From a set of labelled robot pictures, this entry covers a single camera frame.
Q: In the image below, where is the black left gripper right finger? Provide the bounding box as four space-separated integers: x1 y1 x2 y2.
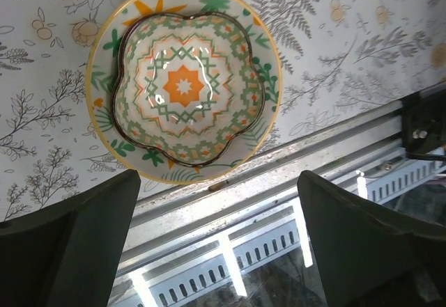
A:
298 171 445 306

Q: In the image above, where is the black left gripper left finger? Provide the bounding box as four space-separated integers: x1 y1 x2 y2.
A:
1 170 141 306

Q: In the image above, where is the scalloped green orange bowl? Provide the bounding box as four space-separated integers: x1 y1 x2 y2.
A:
111 12 266 167

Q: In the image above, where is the yellow rimmed floral bowl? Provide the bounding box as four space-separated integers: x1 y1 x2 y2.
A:
86 0 283 184

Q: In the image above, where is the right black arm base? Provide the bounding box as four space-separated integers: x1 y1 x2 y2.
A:
401 90 445 162

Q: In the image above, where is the aluminium rail frame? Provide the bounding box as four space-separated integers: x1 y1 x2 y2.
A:
109 99 445 306

